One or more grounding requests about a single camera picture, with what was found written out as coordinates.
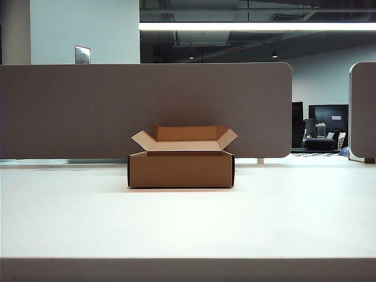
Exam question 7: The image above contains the wide brown desk divider panel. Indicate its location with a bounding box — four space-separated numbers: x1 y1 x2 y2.
0 62 294 160

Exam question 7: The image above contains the narrow brown desk divider panel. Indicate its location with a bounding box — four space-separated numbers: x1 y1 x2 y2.
348 61 376 162

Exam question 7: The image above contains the metal wall switch plate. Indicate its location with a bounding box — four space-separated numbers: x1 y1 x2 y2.
74 45 91 65

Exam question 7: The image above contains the black slim monitor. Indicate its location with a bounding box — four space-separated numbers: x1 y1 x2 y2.
291 101 304 148

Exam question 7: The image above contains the open brown cardboard box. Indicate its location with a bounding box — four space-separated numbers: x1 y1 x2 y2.
127 124 239 189

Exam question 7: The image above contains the black monitor with white label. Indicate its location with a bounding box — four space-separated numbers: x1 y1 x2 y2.
308 104 350 130

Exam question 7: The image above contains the long ceiling strip light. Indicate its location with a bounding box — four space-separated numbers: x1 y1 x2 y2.
139 22 376 31

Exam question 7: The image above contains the white table cable tray lid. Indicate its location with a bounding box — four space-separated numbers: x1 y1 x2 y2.
34 167 129 172

